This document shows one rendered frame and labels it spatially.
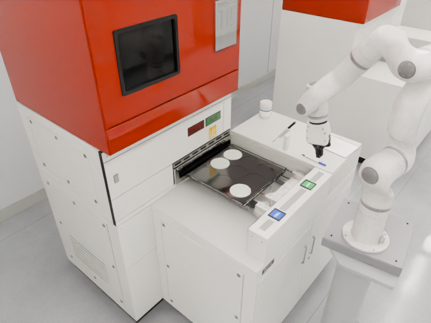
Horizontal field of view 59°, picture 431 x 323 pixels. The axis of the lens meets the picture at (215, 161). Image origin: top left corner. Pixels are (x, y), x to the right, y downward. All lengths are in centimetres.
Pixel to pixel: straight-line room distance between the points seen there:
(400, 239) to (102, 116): 130
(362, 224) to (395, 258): 18
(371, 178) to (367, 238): 32
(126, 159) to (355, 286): 114
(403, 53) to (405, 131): 27
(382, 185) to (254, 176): 69
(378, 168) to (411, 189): 222
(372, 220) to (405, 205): 183
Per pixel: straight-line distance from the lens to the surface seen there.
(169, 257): 204
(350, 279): 184
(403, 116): 140
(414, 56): 129
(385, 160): 145
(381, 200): 156
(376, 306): 266
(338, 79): 151
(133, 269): 205
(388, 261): 169
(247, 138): 209
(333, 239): 170
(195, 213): 181
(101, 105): 142
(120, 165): 164
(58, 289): 273
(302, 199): 171
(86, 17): 132
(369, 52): 143
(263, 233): 153
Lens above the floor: 205
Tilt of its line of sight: 35 degrees down
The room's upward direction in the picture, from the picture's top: straight up
